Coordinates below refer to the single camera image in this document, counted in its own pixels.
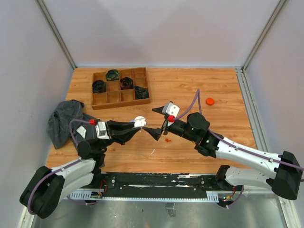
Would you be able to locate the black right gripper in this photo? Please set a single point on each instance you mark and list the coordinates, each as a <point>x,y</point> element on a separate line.
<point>155,132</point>

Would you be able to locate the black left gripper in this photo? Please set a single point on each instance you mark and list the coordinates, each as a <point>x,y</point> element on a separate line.
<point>120,132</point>

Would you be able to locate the white earbud charging case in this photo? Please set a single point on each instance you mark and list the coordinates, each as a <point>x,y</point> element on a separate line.
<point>140,121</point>

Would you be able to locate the orange earbud charging case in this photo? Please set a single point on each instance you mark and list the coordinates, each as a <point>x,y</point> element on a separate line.
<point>210,101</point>

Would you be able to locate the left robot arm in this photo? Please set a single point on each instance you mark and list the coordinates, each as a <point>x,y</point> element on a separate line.
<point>49,186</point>

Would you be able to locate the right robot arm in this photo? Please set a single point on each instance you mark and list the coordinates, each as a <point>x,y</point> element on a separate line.
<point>281,173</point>

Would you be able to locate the dark rolled necktie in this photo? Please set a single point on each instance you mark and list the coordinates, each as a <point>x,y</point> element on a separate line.
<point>141,92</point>

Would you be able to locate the wooden compartment tray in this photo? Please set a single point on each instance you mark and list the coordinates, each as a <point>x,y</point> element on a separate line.
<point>115,97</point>

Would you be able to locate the red patterned rolled necktie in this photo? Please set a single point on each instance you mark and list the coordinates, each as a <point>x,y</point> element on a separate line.
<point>126,83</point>

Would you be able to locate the black rolled necktie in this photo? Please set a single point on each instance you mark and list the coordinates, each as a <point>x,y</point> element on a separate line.
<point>99,86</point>

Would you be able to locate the green rolled necktie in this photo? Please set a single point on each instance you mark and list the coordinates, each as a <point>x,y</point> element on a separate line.
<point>112,75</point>

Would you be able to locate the grey checked cloth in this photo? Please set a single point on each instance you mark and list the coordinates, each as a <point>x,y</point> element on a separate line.
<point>67,122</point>

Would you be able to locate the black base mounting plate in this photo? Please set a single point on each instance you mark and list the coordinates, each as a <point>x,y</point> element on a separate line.
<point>119,180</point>

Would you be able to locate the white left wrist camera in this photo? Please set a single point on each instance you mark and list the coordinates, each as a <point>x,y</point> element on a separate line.
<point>101,129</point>

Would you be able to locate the white cable duct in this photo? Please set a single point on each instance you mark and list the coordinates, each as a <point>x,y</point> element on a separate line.
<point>169,194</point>

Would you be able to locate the aluminium left frame post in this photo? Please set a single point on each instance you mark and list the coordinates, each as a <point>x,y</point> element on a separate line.
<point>49,20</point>

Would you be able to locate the aluminium corner frame post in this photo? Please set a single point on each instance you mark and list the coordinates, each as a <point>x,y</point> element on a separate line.
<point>265,31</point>

